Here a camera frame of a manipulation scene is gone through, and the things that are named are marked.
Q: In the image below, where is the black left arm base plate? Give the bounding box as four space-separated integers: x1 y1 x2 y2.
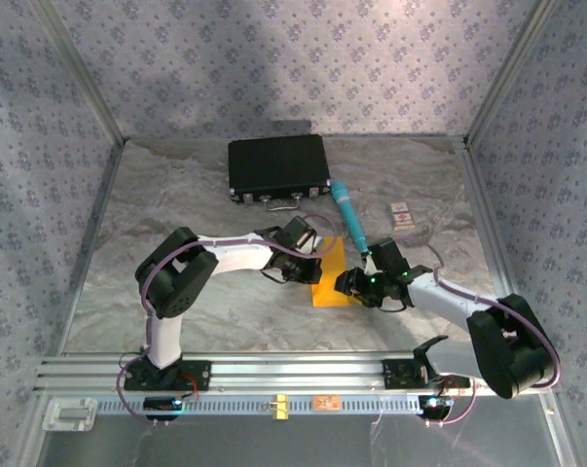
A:
124 358 212 393

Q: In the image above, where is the yellow clip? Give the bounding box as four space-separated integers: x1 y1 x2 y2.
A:
268 394 291 420

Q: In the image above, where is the grey slotted cable duct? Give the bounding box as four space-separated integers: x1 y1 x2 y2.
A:
95 392 423 417

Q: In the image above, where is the black briefcase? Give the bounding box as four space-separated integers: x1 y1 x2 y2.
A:
227 133 333 214

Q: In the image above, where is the orange paper sheet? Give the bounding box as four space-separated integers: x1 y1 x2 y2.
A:
311 235 361 309

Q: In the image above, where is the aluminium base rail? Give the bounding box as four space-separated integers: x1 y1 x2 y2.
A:
33 352 562 396

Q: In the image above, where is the small printed card box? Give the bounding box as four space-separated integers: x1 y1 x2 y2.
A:
388 201 418 232

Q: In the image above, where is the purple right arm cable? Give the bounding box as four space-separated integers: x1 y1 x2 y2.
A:
397 232 564 429

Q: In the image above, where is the aluminium frame post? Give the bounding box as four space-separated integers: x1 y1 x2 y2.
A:
464 0 563 147

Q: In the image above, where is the right controller board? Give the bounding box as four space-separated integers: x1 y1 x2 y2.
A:
418 394 456 421

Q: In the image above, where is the white plastic bracket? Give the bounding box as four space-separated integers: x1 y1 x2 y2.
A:
42 397 99 433

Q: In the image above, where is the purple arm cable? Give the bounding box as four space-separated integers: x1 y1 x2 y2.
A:
397 232 564 429
115 212 339 430

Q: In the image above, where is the aluminium side rail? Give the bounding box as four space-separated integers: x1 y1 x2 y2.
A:
456 140 535 354
56 140 127 356

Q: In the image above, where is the left controller board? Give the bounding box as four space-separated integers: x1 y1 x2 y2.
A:
143 396 186 422

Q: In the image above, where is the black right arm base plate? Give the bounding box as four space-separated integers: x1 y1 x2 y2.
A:
383 358 471 390

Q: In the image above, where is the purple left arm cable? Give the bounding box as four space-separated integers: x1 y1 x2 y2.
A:
115 212 339 430

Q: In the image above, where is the controller board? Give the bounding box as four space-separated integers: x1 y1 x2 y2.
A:
143 396 186 422
418 394 456 421

